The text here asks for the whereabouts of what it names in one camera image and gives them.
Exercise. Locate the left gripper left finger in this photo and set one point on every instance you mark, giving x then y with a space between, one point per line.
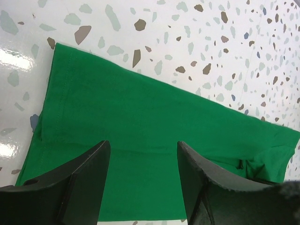
70 194

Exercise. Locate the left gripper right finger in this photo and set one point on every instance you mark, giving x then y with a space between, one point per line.
213 195

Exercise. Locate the green polo shirt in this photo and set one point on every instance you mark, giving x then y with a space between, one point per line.
90 99

